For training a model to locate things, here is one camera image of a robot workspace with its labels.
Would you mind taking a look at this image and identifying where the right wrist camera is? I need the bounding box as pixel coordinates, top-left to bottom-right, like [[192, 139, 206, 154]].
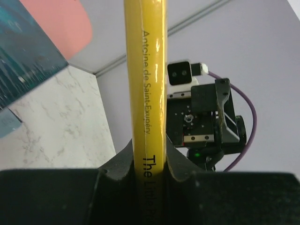
[[167, 61, 209, 95]]

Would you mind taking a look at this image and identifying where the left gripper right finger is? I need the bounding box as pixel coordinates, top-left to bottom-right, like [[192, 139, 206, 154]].
[[164, 141, 300, 225]]

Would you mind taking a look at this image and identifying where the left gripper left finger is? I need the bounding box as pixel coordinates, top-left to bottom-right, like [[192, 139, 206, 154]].
[[0, 143, 137, 225]]

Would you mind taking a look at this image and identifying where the blue 20000 Leagues book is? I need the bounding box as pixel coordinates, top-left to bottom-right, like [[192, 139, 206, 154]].
[[0, 0, 68, 109]]

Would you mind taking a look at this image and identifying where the yellow Little Prince book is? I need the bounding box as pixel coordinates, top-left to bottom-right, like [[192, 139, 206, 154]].
[[124, 0, 167, 225]]

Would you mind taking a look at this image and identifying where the pink three-tier shelf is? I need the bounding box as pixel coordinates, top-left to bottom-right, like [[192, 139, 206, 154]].
[[21, 0, 93, 60]]

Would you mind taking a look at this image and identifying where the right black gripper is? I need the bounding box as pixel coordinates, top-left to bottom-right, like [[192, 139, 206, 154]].
[[166, 78, 246, 150]]

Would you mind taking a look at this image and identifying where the light blue thin book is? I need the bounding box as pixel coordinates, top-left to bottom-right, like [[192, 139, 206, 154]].
[[0, 108, 23, 138]]

